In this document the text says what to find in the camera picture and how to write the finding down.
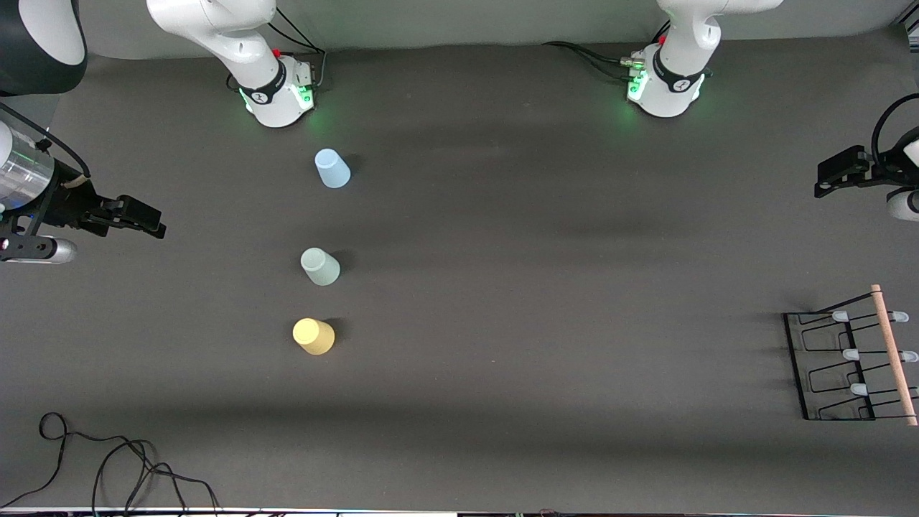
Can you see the pale green plastic cup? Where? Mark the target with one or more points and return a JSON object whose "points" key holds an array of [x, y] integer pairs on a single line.
{"points": [[320, 266]]}

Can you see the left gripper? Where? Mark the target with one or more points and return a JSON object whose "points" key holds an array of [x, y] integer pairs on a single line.
{"points": [[877, 171]]}

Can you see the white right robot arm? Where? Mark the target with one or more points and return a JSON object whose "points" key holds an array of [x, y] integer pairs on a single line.
{"points": [[269, 75]]}

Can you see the yellow plastic cup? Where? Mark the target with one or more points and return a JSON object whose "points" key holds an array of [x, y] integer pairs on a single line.
{"points": [[314, 336]]}

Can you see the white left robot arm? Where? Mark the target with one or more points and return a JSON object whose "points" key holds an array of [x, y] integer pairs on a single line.
{"points": [[675, 68]]}

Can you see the light blue plastic cup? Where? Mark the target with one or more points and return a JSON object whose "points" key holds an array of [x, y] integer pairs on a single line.
{"points": [[332, 169]]}

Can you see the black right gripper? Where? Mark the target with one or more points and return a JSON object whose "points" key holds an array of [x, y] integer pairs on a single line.
{"points": [[66, 203]]}

